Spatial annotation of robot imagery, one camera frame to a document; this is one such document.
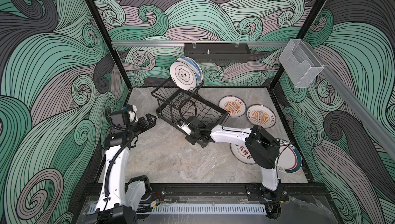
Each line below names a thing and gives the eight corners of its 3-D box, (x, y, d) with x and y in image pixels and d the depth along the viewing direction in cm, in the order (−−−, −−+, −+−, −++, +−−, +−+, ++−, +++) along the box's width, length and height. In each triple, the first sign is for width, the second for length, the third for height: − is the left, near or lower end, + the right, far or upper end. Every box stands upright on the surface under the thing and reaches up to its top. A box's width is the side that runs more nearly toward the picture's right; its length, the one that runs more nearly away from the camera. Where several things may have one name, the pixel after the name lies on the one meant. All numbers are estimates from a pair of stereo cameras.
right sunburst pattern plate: (250, 128, 99) (251, 126, 97) (244, 105, 111) (244, 104, 110) (278, 128, 99) (280, 126, 97) (269, 105, 111) (270, 104, 110)
